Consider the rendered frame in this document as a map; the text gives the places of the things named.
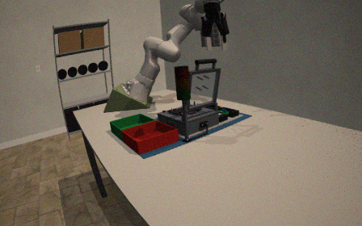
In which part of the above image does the red open-top bin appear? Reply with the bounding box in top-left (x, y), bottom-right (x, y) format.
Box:
top-left (121, 120), bottom-right (179, 155)

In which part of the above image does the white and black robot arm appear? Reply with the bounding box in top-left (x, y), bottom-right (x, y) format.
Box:
top-left (121, 0), bottom-right (225, 102)

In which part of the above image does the green bin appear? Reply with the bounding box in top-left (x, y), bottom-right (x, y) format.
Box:
top-left (110, 114), bottom-right (156, 140)

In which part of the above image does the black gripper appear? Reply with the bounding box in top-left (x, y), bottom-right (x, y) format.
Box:
top-left (201, 2), bottom-right (229, 51)

